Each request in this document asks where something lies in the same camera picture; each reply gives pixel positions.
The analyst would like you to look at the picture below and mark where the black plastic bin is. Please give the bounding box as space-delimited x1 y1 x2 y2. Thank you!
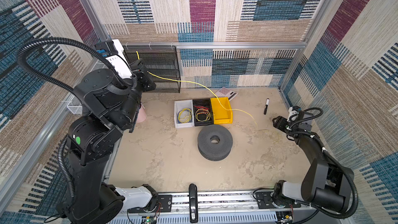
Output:
192 99 214 127

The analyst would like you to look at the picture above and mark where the black mesh shelf rack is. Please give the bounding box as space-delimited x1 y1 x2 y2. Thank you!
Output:
123 45 181 93

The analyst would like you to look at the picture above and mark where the white wire mesh basket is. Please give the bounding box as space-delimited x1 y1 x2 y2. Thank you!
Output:
67 97 83 115

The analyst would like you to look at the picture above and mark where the yellow plastic bin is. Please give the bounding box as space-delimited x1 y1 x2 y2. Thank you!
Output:
210 97 233 124

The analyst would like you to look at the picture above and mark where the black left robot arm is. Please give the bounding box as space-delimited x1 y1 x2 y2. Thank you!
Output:
17 37 156 224

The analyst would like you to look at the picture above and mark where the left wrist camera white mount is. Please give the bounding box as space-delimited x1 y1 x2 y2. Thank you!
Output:
94 39 132 79

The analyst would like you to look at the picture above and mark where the grey perforated cable spool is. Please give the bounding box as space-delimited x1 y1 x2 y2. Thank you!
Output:
198 124 233 161

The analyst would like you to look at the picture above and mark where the blue cable in white bin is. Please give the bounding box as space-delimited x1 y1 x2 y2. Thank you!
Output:
177 108 193 124

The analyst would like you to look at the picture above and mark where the yellow cable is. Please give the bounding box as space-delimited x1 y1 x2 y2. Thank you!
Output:
136 51 259 128
194 108 212 122
179 108 193 124

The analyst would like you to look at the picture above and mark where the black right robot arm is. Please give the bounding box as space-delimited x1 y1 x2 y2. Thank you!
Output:
272 106 359 219

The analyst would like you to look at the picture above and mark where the yellow cable in black bin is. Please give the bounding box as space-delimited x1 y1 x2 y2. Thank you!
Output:
194 108 212 122

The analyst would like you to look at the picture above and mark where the pink pen cup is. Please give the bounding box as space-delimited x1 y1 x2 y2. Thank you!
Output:
136 103 147 123

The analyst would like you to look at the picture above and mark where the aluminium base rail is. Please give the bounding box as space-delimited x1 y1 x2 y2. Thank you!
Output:
111 189 340 224

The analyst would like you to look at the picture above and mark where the yellow cable in white bin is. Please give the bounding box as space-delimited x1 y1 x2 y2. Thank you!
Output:
179 108 193 124

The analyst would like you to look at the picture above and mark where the black white marker pen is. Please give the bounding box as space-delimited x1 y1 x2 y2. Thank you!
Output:
263 98 269 115

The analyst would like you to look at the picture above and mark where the white plastic bin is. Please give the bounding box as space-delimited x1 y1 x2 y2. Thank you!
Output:
174 100 194 129

